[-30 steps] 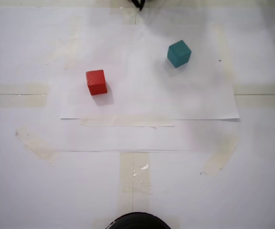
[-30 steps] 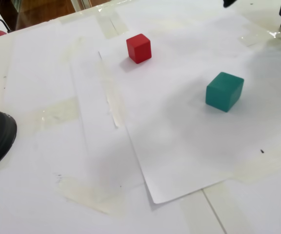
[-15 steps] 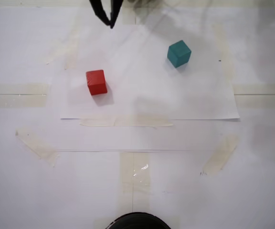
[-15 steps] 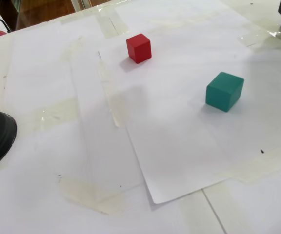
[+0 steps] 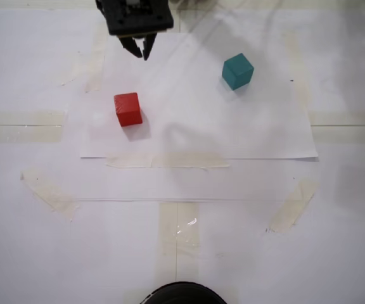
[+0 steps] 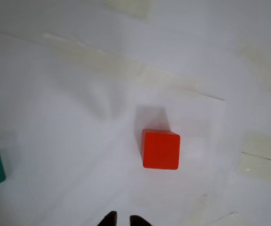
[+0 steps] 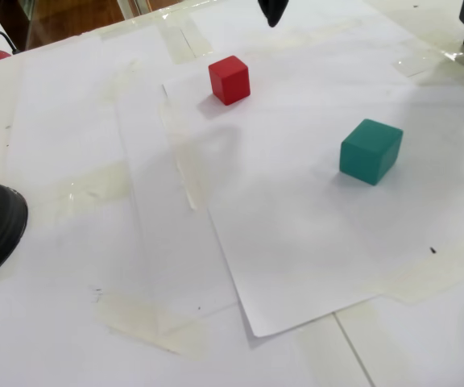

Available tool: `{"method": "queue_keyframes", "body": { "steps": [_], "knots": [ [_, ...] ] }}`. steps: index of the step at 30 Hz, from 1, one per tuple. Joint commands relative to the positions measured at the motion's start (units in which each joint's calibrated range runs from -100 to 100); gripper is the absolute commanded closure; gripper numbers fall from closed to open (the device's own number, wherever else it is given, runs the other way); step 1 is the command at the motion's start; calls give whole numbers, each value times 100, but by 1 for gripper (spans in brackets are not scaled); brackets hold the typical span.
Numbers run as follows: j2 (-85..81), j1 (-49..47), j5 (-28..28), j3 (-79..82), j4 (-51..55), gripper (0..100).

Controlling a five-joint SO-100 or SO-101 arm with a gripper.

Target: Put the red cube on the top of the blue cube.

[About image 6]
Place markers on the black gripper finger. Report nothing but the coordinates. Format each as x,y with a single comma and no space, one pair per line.
110,220
139,221

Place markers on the red cube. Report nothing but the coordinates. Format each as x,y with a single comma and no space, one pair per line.
161,150

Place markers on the white paper sheet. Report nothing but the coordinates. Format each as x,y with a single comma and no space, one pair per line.
79,146

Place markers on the beige masking tape strip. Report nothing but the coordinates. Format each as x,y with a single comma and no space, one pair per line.
154,76
128,7

